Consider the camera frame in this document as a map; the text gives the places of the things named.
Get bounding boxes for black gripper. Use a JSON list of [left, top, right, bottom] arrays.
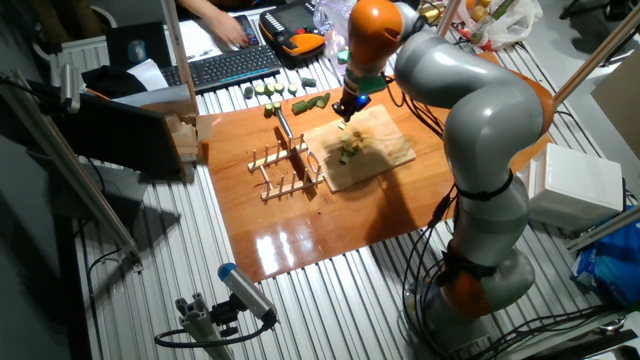
[[331, 89, 374, 124]]

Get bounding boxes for cucumber piece being chopped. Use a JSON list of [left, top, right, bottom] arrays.
[[337, 122, 365, 166]]

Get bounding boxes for steel cleaver knife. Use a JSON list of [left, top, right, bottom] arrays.
[[272, 102, 324, 187]]

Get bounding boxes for person's hand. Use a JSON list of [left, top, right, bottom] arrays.
[[207, 10, 251, 50]]

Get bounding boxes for light bamboo cutting board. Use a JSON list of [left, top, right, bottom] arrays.
[[301, 103, 418, 194]]

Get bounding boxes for black orange teach pendant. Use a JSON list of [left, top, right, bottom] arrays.
[[258, 0, 327, 70]]

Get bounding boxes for clear plastic bag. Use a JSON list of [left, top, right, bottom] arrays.
[[312, 0, 359, 76]]

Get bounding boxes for wooden dish rack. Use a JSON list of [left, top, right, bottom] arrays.
[[246, 132, 326, 203]]

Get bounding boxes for black computer keyboard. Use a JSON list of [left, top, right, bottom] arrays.
[[159, 43, 284, 95]]

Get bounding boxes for large reddish wooden board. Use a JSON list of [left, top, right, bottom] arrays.
[[202, 52, 554, 284]]

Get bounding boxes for yellow snack pack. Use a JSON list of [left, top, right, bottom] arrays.
[[417, 2, 447, 26]]

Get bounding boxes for large white paper sheet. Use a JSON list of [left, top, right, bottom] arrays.
[[177, 9, 274, 64]]

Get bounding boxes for brown cardboard pieces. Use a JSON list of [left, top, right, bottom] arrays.
[[142, 97, 215, 165]]

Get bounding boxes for grey paper sheet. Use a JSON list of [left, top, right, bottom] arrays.
[[112, 83, 194, 108]]

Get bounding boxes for white plastic bag with fruit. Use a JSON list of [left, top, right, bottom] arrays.
[[452, 0, 544, 52]]

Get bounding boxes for small white paper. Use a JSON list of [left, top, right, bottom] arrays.
[[127, 58, 170, 92]]

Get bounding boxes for dark computer mouse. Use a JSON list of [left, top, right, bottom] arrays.
[[126, 39, 148, 64]]

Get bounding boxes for black flat monitor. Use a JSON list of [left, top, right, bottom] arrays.
[[27, 78, 187, 182]]

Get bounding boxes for black cloth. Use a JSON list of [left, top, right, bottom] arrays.
[[81, 64, 149, 100]]

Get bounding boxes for black mouse pad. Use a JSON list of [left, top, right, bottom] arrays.
[[105, 20, 174, 71]]

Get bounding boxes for white box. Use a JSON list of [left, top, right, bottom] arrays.
[[514, 143, 625, 232]]

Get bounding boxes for white ribbed panel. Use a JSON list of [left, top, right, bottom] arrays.
[[32, 34, 112, 89]]

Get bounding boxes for brown cardboard sheet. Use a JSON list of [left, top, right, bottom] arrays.
[[590, 62, 640, 162]]

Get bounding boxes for long aluminium profile bar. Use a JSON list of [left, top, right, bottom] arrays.
[[0, 68, 145, 274]]

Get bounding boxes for blue plastic bag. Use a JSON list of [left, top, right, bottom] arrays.
[[571, 206, 640, 310]]

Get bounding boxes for tan frame post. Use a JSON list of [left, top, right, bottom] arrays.
[[160, 0, 199, 104], [434, 0, 464, 41], [552, 3, 640, 109]]

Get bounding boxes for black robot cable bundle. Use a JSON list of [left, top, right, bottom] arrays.
[[382, 74, 471, 360]]

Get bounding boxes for silver camera with blue cap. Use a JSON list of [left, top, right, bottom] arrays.
[[217, 261, 279, 326]]

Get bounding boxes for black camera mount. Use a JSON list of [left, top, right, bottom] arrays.
[[209, 293, 242, 339]]

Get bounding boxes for short aluminium profile post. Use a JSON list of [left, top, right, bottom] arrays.
[[174, 292, 236, 360]]

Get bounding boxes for black camera cable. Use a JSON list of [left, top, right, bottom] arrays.
[[153, 319, 275, 350]]

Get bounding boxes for silver depth camera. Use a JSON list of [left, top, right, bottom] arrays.
[[59, 62, 83, 115]]

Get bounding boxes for aluminium profile rail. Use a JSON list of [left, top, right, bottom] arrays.
[[566, 203, 640, 254]]

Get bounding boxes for black floor cables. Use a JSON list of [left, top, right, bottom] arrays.
[[469, 302, 629, 360]]

